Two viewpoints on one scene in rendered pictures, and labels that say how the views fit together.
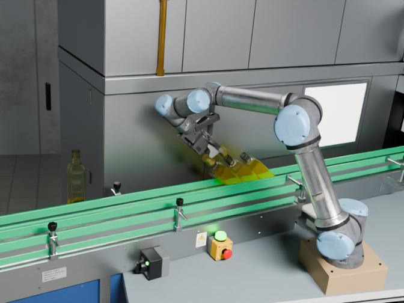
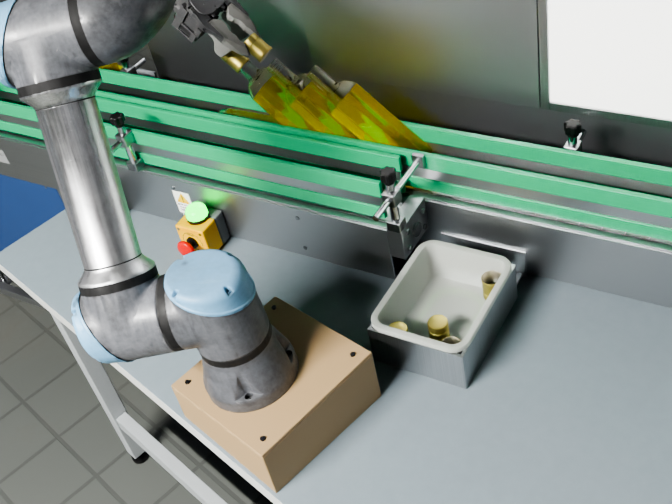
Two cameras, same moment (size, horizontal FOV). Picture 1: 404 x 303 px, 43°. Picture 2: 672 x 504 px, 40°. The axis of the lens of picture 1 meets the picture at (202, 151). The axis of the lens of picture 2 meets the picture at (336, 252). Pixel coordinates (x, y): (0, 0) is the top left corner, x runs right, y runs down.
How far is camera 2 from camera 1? 2.13 m
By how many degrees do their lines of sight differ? 62
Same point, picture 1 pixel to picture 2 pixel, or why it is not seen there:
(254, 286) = not seen: hidden behind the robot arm
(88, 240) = (22, 125)
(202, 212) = (179, 155)
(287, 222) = (369, 257)
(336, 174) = (592, 208)
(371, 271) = (235, 437)
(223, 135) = (326, 13)
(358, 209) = (175, 288)
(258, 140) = (421, 46)
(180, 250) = (154, 203)
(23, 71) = not seen: outside the picture
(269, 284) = not seen: hidden behind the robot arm
